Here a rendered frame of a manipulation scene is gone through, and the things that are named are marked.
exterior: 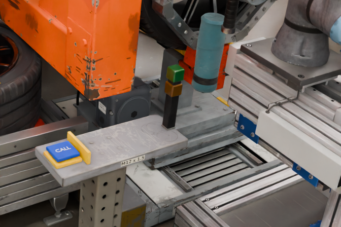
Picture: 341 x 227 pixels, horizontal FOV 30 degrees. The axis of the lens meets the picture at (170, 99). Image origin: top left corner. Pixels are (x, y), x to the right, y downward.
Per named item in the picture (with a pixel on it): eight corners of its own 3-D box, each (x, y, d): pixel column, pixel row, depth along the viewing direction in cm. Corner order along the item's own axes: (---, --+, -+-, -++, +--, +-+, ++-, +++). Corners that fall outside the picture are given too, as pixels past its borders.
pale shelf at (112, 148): (156, 120, 207) (157, 112, 205) (188, 147, 196) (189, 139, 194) (34, 155, 183) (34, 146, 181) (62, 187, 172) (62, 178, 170)
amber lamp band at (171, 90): (174, 89, 195) (175, 78, 193) (181, 95, 193) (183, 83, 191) (163, 91, 193) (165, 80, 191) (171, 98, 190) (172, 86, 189)
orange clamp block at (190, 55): (188, 37, 226) (181, 61, 229) (202, 46, 220) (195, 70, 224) (203, 38, 230) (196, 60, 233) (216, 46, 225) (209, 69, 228)
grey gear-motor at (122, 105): (93, 110, 273) (98, 36, 256) (148, 161, 245) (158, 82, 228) (55, 120, 263) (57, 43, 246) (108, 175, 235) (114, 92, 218)
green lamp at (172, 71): (175, 75, 193) (177, 63, 191) (183, 80, 190) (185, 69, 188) (165, 77, 191) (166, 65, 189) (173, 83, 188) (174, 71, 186)
